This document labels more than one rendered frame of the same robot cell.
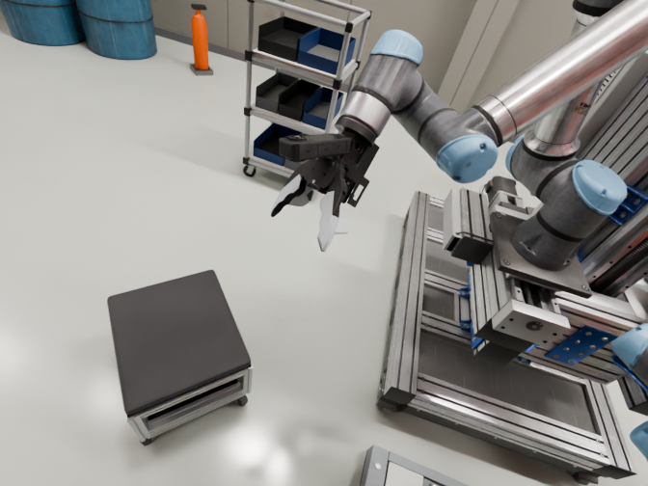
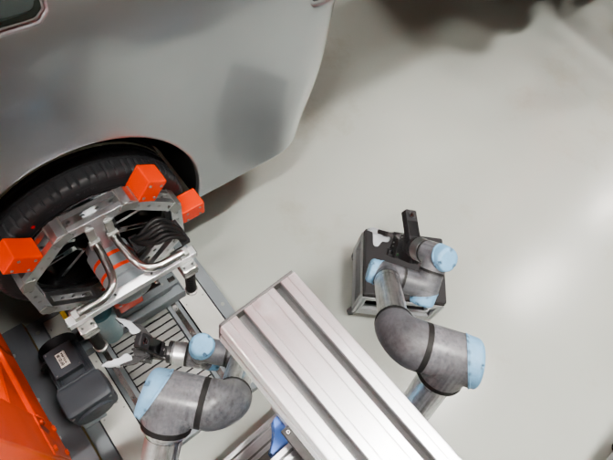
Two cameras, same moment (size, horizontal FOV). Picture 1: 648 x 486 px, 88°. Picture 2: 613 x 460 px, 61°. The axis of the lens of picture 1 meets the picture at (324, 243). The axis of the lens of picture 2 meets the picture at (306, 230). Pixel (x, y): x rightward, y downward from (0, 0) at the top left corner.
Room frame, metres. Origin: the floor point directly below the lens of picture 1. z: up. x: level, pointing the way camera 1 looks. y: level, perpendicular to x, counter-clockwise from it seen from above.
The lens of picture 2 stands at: (0.62, -0.92, 2.49)
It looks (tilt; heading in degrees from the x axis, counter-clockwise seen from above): 60 degrees down; 118
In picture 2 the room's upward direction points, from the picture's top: 18 degrees clockwise
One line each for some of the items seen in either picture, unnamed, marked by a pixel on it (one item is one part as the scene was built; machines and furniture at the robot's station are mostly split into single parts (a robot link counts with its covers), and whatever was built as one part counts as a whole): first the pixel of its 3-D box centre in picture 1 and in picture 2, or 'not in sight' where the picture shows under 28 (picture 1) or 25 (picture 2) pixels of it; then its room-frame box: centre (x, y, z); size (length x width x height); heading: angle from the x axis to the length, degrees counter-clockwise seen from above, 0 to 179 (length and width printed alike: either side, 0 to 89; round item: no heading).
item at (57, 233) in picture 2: not in sight; (107, 251); (-0.21, -0.66, 0.85); 0.54 x 0.07 x 0.54; 82
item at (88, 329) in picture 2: not in sight; (84, 321); (-0.03, -0.86, 0.93); 0.09 x 0.05 x 0.05; 172
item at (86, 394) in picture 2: not in sight; (75, 371); (-0.16, -0.98, 0.26); 0.42 x 0.18 x 0.35; 172
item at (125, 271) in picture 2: not in sight; (118, 267); (-0.14, -0.67, 0.85); 0.21 x 0.14 x 0.14; 172
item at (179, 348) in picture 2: not in sight; (179, 352); (0.20, -0.71, 0.81); 0.08 x 0.05 x 0.08; 127
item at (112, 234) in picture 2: not in sight; (147, 239); (-0.07, -0.58, 1.03); 0.19 x 0.18 x 0.11; 172
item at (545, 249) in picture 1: (551, 235); not in sight; (0.72, -0.54, 0.87); 0.15 x 0.15 x 0.10
